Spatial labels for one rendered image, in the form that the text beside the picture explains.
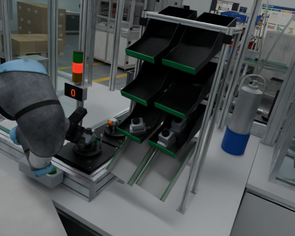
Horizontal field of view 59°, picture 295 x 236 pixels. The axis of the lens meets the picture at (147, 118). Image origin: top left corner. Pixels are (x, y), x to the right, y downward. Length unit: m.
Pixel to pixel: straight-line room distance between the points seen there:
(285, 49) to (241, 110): 6.49
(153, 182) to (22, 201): 0.56
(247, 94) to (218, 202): 0.68
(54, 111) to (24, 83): 0.10
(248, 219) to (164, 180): 0.77
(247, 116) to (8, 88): 1.37
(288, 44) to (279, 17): 3.43
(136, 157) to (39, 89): 0.61
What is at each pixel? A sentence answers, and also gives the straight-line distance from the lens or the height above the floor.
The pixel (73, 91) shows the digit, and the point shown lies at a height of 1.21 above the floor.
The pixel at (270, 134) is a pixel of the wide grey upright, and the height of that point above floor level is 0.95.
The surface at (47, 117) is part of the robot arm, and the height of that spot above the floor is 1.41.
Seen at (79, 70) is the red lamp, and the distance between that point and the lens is 1.39.
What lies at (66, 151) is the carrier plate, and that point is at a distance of 1.35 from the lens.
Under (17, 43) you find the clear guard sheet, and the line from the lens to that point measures 1.78.
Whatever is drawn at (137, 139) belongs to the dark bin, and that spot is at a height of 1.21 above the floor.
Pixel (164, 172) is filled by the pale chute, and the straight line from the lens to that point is 1.12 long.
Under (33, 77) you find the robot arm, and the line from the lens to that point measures 0.71.
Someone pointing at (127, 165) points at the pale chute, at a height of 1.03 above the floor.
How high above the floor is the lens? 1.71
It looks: 24 degrees down
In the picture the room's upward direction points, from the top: 10 degrees clockwise
